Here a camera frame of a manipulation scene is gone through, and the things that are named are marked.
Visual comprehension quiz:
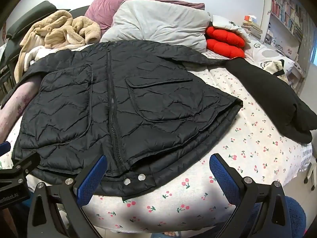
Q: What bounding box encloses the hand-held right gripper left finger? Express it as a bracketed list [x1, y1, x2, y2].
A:
[27, 155, 108, 238]

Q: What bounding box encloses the stack of books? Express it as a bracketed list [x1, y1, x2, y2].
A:
[241, 20, 263, 40]

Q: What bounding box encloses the white black printed bag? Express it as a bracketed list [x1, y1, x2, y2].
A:
[262, 59, 288, 77]

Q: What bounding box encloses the red lobed cushion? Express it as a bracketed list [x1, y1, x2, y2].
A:
[205, 39, 245, 59]
[205, 26, 246, 48]

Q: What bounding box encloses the white cartoon printed blanket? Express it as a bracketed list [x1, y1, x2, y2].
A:
[244, 40, 298, 76]

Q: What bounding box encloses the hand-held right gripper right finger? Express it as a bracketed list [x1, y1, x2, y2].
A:
[209, 153, 293, 238]

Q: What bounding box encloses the beige fleece garment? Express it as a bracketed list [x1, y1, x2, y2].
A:
[13, 10, 102, 80]

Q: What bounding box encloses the white bookshelf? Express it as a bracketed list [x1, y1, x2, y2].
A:
[264, 0, 306, 55]

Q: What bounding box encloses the cherry print bed sheet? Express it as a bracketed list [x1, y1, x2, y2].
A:
[0, 52, 314, 231]

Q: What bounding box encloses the white printed pillow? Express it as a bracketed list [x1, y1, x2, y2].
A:
[212, 15, 251, 43]

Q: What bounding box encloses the black knit garment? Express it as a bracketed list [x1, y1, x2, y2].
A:
[224, 58, 314, 144]

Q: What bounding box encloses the white fleece cloth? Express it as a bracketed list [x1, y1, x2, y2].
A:
[27, 45, 76, 63]

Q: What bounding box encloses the grey checked mattress cover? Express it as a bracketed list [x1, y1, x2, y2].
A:
[300, 142, 313, 173]

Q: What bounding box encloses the grey duvet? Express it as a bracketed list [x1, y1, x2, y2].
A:
[100, 0, 211, 52]

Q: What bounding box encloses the black office chair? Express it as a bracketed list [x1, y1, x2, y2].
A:
[0, 0, 58, 100]

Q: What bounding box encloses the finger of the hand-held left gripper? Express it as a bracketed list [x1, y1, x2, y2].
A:
[10, 153, 40, 177]
[0, 141, 11, 156]

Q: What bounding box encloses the blue shaggy rug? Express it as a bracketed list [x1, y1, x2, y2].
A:
[248, 195, 308, 238]

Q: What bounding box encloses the pink floral blanket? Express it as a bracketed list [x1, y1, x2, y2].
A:
[0, 76, 42, 139]

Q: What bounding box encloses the black quilted jacket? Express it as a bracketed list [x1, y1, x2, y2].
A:
[11, 40, 244, 200]

